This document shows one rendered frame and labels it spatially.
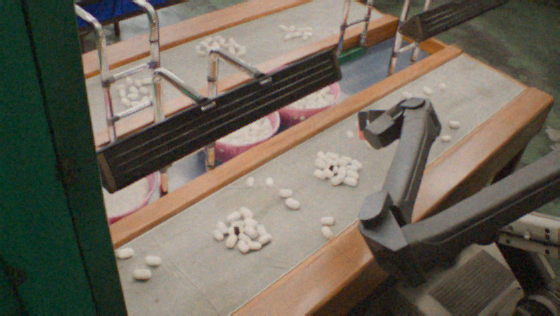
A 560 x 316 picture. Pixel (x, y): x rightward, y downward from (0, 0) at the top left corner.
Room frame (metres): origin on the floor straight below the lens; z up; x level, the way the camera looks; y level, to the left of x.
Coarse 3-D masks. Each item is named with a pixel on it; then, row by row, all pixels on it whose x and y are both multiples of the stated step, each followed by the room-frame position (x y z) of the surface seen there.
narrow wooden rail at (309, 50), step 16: (384, 16) 2.17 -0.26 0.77; (352, 32) 1.96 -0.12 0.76; (368, 32) 2.01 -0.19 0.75; (384, 32) 2.11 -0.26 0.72; (304, 48) 1.75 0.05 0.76; (320, 48) 1.77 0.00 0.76; (272, 64) 1.60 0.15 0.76; (288, 64) 1.63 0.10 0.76; (224, 80) 1.45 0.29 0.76; (240, 80) 1.47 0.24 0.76; (144, 112) 1.22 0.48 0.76; (176, 112) 1.25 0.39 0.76; (128, 128) 1.13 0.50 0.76; (96, 144) 1.04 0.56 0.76
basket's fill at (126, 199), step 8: (136, 184) 0.96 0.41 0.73; (144, 184) 0.96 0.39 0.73; (104, 192) 0.90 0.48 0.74; (120, 192) 0.91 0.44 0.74; (128, 192) 0.92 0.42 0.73; (136, 192) 0.92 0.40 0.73; (144, 192) 0.93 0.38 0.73; (112, 200) 0.88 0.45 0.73; (120, 200) 0.88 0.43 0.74; (128, 200) 0.89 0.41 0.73; (136, 200) 0.89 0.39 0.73; (112, 208) 0.85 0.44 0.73; (120, 208) 0.86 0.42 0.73; (128, 208) 0.86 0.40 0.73
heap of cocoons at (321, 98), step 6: (324, 90) 1.52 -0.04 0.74; (312, 96) 1.47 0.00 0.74; (318, 96) 1.48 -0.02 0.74; (324, 96) 1.50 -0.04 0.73; (330, 96) 1.49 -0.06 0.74; (294, 102) 1.42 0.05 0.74; (300, 102) 1.43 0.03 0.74; (306, 102) 1.43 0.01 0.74; (312, 102) 1.44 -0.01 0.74; (318, 102) 1.45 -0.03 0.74; (324, 102) 1.45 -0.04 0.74; (330, 102) 1.46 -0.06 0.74
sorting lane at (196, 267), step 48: (432, 96) 1.61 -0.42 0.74; (480, 96) 1.68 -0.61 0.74; (336, 144) 1.24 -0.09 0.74; (432, 144) 1.32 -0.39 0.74; (240, 192) 0.98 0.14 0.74; (336, 192) 1.04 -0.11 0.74; (144, 240) 0.77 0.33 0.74; (192, 240) 0.79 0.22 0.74; (288, 240) 0.84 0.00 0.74; (144, 288) 0.64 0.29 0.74; (192, 288) 0.66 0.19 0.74; (240, 288) 0.68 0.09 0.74
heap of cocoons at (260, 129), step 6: (258, 120) 1.29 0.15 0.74; (264, 120) 1.30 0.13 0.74; (246, 126) 1.26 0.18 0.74; (252, 126) 1.26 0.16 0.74; (258, 126) 1.26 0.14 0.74; (264, 126) 1.27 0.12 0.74; (270, 126) 1.28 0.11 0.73; (234, 132) 1.22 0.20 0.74; (240, 132) 1.22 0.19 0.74; (246, 132) 1.24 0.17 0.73; (252, 132) 1.23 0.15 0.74; (258, 132) 1.25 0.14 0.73; (264, 132) 1.23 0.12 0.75; (270, 132) 1.25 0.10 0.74; (222, 138) 1.18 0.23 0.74; (228, 138) 1.18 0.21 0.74; (234, 138) 1.20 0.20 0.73; (240, 138) 1.19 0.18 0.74; (246, 138) 1.20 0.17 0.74; (252, 138) 1.20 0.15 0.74; (258, 138) 1.21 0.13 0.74; (222, 150) 1.14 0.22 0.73
